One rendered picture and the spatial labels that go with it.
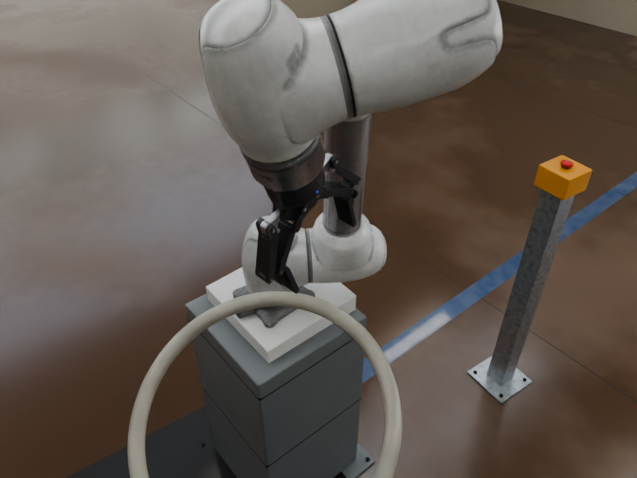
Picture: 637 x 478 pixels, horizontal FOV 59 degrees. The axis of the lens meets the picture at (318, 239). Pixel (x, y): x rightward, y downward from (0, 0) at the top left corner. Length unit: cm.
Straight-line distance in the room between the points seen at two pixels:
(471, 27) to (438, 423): 205
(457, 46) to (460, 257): 271
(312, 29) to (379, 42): 6
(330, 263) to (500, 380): 132
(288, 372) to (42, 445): 130
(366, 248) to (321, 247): 12
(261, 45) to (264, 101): 5
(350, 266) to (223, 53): 105
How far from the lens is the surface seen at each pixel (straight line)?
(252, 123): 54
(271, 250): 70
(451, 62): 56
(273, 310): 160
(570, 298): 316
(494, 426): 252
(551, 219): 204
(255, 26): 50
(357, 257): 147
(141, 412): 111
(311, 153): 61
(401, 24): 54
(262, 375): 155
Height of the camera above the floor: 202
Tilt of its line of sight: 38 degrees down
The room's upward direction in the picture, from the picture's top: straight up
